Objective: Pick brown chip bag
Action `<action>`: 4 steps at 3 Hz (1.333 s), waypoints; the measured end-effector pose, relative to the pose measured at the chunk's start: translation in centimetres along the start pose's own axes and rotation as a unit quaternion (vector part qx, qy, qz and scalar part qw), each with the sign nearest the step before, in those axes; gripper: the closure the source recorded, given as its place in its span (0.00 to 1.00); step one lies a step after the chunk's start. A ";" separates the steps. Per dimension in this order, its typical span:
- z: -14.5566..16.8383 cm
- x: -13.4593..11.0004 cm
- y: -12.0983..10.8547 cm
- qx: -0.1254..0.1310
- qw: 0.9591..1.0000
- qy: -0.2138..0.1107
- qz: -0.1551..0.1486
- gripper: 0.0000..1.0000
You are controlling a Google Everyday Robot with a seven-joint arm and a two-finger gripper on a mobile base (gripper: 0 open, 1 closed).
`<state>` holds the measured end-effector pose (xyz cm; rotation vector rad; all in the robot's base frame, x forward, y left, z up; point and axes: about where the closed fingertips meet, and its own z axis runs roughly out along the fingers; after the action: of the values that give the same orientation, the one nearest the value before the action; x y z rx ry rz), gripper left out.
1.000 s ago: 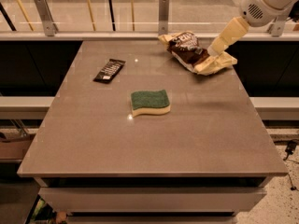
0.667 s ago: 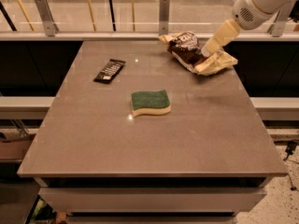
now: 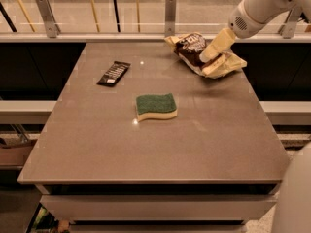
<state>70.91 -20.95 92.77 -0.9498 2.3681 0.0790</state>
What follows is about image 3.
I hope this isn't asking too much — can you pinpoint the cardboard box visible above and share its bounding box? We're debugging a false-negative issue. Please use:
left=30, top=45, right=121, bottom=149
left=0, top=140, right=36, bottom=167

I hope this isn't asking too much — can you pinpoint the black snack bar wrapper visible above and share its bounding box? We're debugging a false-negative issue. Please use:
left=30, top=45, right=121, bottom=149
left=97, top=61, right=131, bottom=86

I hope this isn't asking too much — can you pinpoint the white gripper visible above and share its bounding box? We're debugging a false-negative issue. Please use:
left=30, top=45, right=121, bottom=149
left=199, top=0, right=268, bottom=76

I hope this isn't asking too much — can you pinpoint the grey table drawer front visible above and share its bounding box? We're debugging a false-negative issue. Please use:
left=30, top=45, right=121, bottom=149
left=41, top=195, right=276, bottom=221

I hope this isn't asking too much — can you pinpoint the brown chip bag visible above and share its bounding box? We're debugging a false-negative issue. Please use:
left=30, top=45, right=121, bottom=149
left=165, top=32, right=247, bottom=79

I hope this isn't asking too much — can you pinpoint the middle metal railing bracket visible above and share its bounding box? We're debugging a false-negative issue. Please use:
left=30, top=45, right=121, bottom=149
left=164, top=0, right=177, bottom=37

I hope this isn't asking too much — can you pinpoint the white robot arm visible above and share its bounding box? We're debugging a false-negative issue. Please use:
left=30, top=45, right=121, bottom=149
left=199, top=0, right=311, bottom=233

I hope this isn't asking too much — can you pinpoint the left metal railing bracket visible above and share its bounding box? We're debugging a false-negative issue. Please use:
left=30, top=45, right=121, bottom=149
left=35, top=0, right=60, bottom=38

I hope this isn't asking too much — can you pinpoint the green yellow sponge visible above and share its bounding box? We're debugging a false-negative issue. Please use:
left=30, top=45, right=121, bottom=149
left=136, top=93, right=178, bottom=121

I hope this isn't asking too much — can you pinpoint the metal railing bar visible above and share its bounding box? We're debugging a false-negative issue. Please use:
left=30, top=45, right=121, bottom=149
left=0, top=33, right=311, bottom=43

